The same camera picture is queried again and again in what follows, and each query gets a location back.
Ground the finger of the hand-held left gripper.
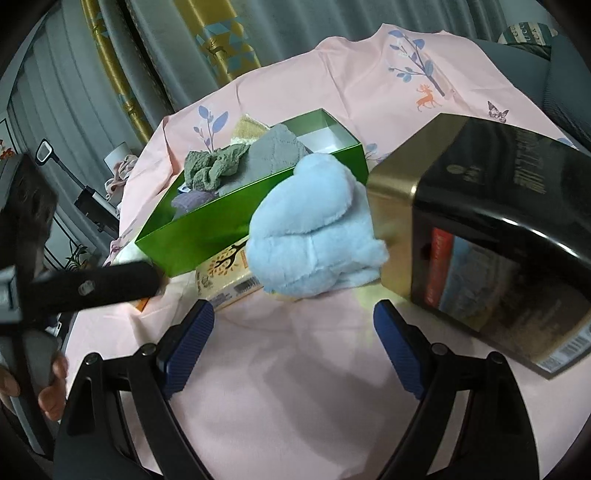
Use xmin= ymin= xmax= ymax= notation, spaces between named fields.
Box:
xmin=25 ymin=261 xmax=160 ymax=319

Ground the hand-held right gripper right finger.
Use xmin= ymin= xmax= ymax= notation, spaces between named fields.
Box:
xmin=373 ymin=299 xmax=548 ymax=480

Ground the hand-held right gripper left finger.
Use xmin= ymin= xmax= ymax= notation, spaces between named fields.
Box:
xmin=54 ymin=299 xmax=216 ymax=480

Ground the green cardboard box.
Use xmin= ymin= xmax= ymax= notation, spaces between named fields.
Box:
xmin=135 ymin=108 xmax=370 ymax=278

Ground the purple waffle cloth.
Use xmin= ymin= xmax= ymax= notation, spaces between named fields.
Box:
xmin=171 ymin=188 xmax=218 ymax=215

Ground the light blue plush towel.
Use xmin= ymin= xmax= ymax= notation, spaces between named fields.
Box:
xmin=245 ymin=152 xmax=391 ymax=301

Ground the green-grey towel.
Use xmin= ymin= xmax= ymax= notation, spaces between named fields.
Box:
xmin=184 ymin=143 xmax=250 ymax=191

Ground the grey cloth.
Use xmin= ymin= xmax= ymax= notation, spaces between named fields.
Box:
xmin=217 ymin=126 xmax=315 ymax=197

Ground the person's left hand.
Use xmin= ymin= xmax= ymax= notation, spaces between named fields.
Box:
xmin=37 ymin=353 xmax=70 ymax=422

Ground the green potted plant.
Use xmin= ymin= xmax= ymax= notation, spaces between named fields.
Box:
xmin=65 ymin=244 xmax=100 ymax=273

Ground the yellow tissue pack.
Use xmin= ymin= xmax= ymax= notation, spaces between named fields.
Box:
xmin=108 ymin=240 xmax=265 ymax=315

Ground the black stand device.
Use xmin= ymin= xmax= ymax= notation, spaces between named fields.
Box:
xmin=37 ymin=141 xmax=118 ymax=232

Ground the pink crumpled cloth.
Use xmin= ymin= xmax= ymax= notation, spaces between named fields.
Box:
xmin=105 ymin=154 xmax=139 ymax=201

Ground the pink printed tablecloth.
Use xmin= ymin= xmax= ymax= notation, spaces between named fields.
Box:
xmin=60 ymin=23 xmax=591 ymax=480

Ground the white cup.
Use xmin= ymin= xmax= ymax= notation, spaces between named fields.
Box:
xmin=104 ymin=143 xmax=132 ymax=172

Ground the grey curtain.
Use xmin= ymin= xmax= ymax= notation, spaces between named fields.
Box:
xmin=249 ymin=0 xmax=518 ymax=70
xmin=9 ymin=9 xmax=162 ymax=195

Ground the black and gold tin box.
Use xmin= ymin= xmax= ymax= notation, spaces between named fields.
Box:
xmin=367 ymin=113 xmax=591 ymax=380

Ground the yellow knit towel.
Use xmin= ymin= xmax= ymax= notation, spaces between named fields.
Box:
xmin=229 ymin=115 xmax=273 ymax=148

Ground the gold patterned curtain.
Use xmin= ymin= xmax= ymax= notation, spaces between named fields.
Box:
xmin=81 ymin=0 xmax=262 ymax=144

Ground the grey sofa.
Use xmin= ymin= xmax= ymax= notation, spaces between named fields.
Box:
xmin=475 ymin=23 xmax=591 ymax=153

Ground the green patterned cushion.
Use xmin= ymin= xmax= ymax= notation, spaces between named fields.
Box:
xmin=499 ymin=19 xmax=561 ymax=56

